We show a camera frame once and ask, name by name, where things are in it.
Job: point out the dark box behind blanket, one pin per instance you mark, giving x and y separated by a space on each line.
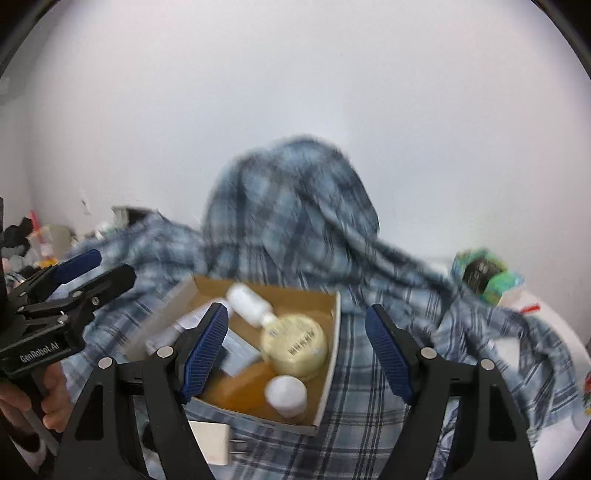
126 216

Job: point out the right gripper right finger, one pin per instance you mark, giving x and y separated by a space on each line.
489 436

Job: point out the grey small box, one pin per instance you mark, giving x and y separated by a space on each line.
236 355

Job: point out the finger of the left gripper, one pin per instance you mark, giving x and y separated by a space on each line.
93 294
46 281

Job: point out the blue plaid blanket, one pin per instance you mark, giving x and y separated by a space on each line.
297 215

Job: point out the white power adapter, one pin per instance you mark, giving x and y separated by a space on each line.
216 442

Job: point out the person's left hand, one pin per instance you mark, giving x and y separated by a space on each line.
56 405

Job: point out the orange soap bar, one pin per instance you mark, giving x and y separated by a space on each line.
242 393

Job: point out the white cardboard tray box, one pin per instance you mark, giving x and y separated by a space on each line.
322 307

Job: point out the small white capped bottle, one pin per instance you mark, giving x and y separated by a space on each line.
287 395

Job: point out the floral printed box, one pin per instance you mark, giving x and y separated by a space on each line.
586 394

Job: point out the cream round jar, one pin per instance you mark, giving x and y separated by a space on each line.
293 344

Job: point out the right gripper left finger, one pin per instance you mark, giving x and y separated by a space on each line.
102 440

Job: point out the white plastic bottle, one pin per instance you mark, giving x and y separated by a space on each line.
250 306

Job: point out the green wrapped dark jar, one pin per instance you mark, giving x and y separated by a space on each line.
485 274

